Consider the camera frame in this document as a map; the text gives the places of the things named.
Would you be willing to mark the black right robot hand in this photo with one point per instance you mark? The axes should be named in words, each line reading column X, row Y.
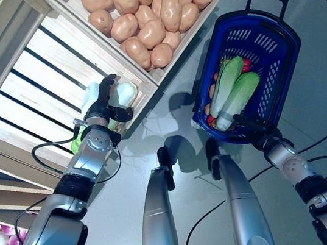
column 264, row 135

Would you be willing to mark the blue plastic shopping basket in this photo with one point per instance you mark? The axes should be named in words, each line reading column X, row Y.
column 292, row 47

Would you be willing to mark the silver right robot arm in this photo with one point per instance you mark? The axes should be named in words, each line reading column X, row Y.
column 293, row 167

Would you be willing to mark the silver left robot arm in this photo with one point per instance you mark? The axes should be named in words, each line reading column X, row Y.
column 89, row 158

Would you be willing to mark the black right robot foot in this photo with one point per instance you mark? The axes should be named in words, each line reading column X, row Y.
column 212, row 152

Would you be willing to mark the black robot foot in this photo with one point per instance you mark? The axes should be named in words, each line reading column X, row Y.
column 212, row 152
column 163, row 159

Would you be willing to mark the red bell pepper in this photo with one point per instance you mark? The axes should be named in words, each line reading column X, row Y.
column 247, row 64

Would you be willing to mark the black left robot foot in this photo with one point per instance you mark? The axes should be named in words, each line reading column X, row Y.
column 163, row 159

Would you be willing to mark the wooden potato crate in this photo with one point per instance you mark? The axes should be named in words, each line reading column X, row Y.
column 185, row 52

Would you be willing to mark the light slatted wooden crate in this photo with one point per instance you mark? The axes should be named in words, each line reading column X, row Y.
column 51, row 71

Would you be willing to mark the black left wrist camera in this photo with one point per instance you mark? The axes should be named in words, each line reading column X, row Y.
column 115, row 136

